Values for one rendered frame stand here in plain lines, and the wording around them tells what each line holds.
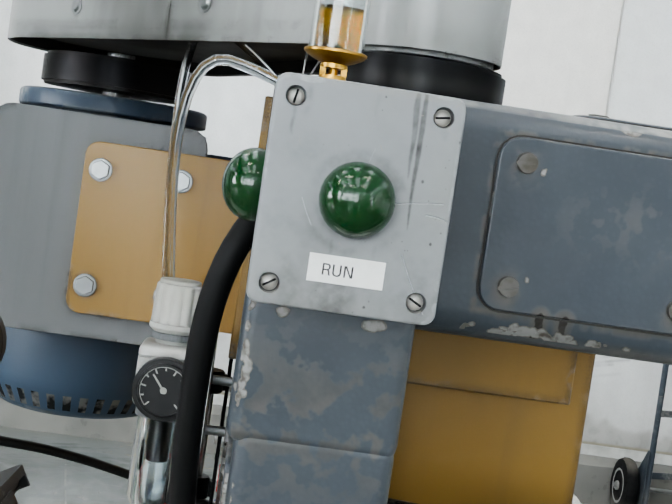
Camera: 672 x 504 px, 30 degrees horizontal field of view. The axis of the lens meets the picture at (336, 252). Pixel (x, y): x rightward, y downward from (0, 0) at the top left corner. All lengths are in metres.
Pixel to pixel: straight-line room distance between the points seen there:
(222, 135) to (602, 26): 1.80
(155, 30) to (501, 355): 0.31
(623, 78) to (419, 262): 5.48
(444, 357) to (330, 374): 0.26
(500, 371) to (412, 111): 0.34
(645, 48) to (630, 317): 5.45
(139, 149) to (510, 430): 0.33
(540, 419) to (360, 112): 0.42
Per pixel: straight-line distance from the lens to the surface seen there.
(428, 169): 0.49
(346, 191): 0.47
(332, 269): 0.49
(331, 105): 0.49
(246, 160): 0.50
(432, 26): 0.66
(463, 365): 0.80
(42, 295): 0.94
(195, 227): 0.91
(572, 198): 0.55
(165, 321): 0.75
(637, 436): 6.09
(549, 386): 0.81
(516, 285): 0.55
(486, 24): 0.67
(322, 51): 0.56
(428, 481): 0.86
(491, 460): 0.86
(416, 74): 0.65
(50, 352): 0.97
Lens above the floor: 1.29
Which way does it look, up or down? 3 degrees down
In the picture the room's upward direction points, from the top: 8 degrees clockwise
